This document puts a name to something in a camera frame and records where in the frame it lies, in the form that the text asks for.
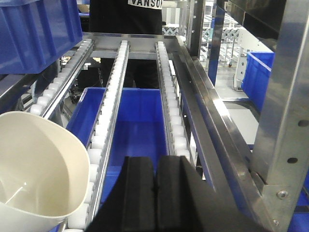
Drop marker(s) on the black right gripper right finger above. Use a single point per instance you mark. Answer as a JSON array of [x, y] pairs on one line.
[[186, 203]]

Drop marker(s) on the large blue crate centre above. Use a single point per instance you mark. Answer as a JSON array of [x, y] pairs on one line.
[[35, 33]]

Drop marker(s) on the white plastic bin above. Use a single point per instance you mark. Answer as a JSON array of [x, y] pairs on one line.
[[44, 173]]

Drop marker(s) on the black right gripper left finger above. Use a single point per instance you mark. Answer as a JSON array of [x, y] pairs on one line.
[[130, 204]]

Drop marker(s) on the white roller track centre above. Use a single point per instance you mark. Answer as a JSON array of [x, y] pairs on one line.
[[59, 87]]

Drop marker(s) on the blue crate below rollers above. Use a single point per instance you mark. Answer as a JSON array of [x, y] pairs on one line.
[[139, 130]]

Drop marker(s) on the white roller track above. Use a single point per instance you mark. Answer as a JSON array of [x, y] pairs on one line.
[[59, 87], [100, 138], [176, 138]]

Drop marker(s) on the person in black shirt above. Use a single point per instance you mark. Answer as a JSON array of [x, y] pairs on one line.
[[130, 17]]

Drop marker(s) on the blue crate near right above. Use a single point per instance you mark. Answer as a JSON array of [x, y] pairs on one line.
[[257, 75]]

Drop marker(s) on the white roller track right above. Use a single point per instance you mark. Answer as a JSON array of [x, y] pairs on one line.
[[176, 138]]

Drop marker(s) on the right steel shelf rack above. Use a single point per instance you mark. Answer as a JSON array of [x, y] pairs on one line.
[[264, 182]]

